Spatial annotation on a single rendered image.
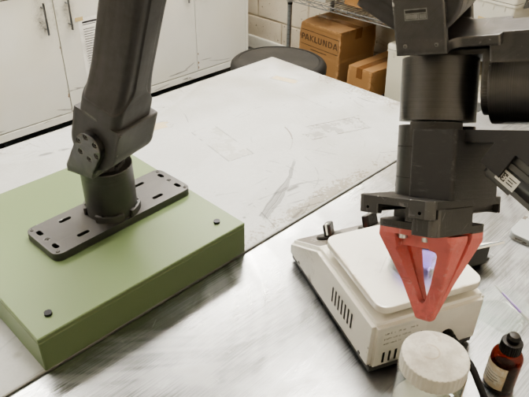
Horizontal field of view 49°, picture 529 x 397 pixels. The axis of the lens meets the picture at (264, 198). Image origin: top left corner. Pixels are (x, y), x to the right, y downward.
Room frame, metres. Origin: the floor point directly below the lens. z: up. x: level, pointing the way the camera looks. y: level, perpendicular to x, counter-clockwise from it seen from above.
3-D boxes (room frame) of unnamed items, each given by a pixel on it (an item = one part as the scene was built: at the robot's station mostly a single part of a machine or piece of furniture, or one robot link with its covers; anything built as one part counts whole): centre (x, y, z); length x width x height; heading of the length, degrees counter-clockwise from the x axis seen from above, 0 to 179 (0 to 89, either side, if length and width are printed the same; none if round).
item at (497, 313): (0.48, -0.27, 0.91); 0.06 x 0.06 x 0.02
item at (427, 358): (0.35, -0.15, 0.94); 0.06 x 0.06 x 0.08
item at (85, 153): (0.60, 0.18, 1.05); 0.09 x 0.06 x 0.06; 151
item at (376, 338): (0.49, -0.13, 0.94); 0.22 x 0.13 x 0.08; 22
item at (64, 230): (0.60, 0.19, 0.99); 0.20 x 0.07 x 0.08; 138
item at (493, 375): (0.38, -0.24, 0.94); 0.03 x 0.03 x 0.07
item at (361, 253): (0.47, -0.14, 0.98); 0.12 x 0.12 x 0.01; 22
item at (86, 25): (2.83, 0.83, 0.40); 0.24 x 0.01 x 0.30; 136
